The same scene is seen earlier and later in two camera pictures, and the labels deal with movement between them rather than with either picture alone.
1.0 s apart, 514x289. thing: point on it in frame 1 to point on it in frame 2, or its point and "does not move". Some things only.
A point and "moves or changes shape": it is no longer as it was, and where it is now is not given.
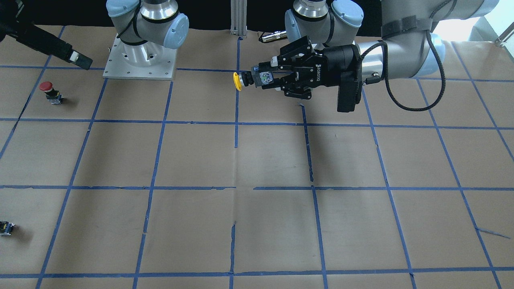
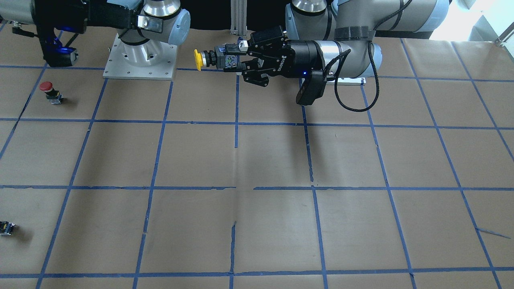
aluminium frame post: [238, 17] does not move
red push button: [54, 96] does not move
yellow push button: [245, 78] moves or changes shape
